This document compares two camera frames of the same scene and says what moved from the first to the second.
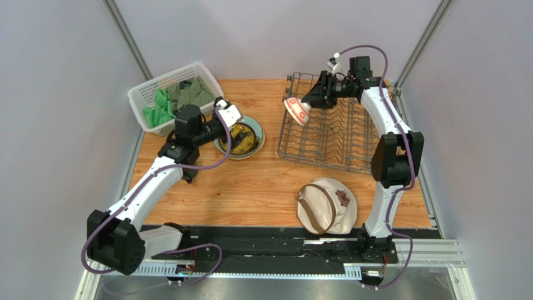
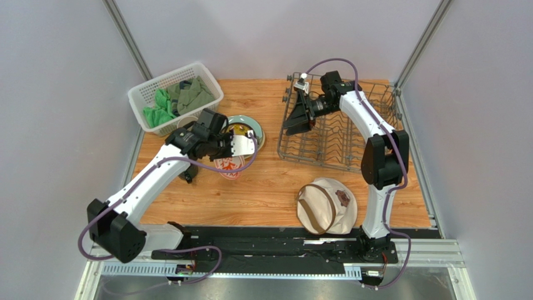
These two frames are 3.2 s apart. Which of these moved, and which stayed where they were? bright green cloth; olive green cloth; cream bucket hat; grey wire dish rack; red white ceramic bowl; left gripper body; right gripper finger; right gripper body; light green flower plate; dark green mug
Moved: right gripper finger; left gripper body; red white ceramic bowl; right gripper body
Stayed: olive green cloth; grey wire dish rack; cream bucket hat; light green flower plate; dark green mug; bright green cloth
